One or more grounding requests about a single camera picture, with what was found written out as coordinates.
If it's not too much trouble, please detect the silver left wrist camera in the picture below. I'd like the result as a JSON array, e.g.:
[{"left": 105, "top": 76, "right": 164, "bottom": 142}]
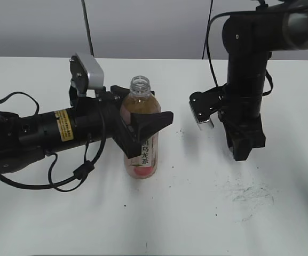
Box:
[{"left": 69, "top": 52, "right": 104, "bottom": 97}]

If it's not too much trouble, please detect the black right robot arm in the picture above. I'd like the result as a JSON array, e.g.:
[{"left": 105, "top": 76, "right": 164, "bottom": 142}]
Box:
[{"left": 218, "top": 1, "right": 308, "bottom": 161}]

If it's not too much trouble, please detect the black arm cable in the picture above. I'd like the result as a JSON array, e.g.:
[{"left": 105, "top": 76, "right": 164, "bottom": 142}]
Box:
[
  {"left": 206, "top": 0, "right": 274, "bottom": 97},
  {"left": 0, "top": 92, "right": 106, "bottom": 193}
]

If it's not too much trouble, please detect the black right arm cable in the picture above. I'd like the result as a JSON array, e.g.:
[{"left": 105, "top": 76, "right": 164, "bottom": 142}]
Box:
[{"left": 206, "top": 0, "right": 274, "bottom": 97}]

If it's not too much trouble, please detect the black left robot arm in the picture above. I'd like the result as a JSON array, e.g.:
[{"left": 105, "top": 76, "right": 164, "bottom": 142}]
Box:
[{"left": 0, "top": 86, "right": 173, "bottom": 174}]

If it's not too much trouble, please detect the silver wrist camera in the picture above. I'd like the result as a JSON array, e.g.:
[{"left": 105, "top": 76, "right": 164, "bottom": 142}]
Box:
[
  {"left": 189, "top": 85, "right": 225, "bottom": 130},
  {"left": 69, "top": 52, "right": 104, "bottom": 97}
]

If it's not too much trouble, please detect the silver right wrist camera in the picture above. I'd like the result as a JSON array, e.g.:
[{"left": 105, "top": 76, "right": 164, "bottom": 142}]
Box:
[{"left": 189, "top": 85, "right": 225, "bottom": 130}]

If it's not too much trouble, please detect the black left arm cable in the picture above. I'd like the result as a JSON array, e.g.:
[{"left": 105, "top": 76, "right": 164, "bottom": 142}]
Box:
[{"left": 0, "top": 92, "right": 106, "bottom": 193}]

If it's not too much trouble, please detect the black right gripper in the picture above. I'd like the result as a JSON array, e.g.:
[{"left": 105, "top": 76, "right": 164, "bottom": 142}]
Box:
[{"left": 217, "top": 90, "right": 267, "bottom": 162}]

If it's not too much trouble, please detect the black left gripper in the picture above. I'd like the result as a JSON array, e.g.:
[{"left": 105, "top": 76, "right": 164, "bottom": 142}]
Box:
[{"left": 72, "top": 85, "right": 173, "bottom": 158}]

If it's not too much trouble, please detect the peach oolong tea bottle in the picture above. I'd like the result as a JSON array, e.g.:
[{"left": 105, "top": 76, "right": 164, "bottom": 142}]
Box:
[{"left": 120, "top": 75, "right": 162, "bottom": 180}]

